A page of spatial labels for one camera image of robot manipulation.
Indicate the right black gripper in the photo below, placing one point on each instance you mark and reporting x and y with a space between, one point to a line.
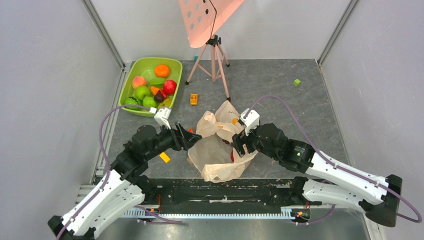
243 143

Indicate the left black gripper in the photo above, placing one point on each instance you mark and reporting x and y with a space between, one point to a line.
180 142

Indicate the red fake apple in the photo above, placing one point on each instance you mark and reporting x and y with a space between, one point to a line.
170 87
232 156

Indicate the translucent beige plastic bag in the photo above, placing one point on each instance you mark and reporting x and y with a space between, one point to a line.
211 154

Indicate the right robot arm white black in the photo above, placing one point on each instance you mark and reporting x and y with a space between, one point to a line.
373 195

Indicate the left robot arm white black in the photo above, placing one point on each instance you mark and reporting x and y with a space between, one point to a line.
124 186

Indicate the yellow fake fruit slice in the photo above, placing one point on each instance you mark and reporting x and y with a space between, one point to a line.
165 104

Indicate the green bumpy fake fruit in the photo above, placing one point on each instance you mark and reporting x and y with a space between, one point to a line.
149 102

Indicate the orange red fake fruit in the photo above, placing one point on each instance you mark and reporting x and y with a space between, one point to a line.
154 90

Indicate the green fake apple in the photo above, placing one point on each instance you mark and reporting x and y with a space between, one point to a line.
142 91

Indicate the peach fake fruit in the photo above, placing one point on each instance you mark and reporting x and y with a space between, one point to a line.
139 81

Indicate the yellow small block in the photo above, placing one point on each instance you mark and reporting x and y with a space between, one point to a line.
164 157

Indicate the orange yellow toy brick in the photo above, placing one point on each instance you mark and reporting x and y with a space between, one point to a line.
194 99

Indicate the small green cube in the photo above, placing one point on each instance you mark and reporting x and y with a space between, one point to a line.
296 82

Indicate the pink tripod stand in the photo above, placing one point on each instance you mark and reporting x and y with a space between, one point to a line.
217 59

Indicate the green plastic tub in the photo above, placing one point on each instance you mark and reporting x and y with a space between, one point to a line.
145 67

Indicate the pink perforated board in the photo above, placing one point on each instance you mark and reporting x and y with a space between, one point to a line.
203 18

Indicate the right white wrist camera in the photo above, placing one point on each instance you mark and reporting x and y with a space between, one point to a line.
250 119

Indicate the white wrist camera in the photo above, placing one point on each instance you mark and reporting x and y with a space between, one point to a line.
250 119
161 116

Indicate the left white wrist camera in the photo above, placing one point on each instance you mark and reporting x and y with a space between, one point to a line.
161 116

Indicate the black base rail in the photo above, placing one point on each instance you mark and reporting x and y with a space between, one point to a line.
237 196

